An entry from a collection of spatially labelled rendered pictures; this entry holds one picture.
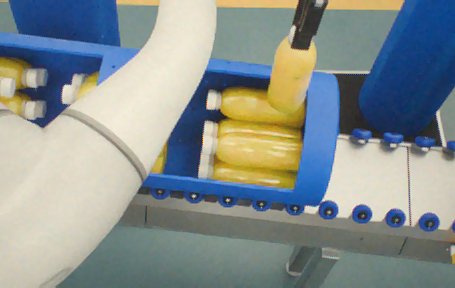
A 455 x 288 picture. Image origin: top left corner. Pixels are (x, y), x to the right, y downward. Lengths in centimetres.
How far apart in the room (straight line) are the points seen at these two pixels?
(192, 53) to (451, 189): 111
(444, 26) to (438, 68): 20
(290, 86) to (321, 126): 14
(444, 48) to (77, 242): 172
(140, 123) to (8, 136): 11
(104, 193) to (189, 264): 188
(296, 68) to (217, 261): 140
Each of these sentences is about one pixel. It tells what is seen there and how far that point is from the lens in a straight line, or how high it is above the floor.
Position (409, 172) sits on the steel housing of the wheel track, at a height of 93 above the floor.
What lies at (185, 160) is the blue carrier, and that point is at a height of 96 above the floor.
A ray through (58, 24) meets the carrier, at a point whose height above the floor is 91.
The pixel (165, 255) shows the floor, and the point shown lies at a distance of 247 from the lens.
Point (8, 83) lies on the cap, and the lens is 142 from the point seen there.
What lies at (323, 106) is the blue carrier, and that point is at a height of 123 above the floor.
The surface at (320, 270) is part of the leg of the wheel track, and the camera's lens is 197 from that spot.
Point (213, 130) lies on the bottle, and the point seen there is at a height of 108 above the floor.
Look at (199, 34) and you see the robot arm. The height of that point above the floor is 180.
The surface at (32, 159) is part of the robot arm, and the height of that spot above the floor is 183.
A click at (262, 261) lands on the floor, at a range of 249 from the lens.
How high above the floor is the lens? 235
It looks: 62 degrees down
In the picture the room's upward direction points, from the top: 10 degrees clockwise
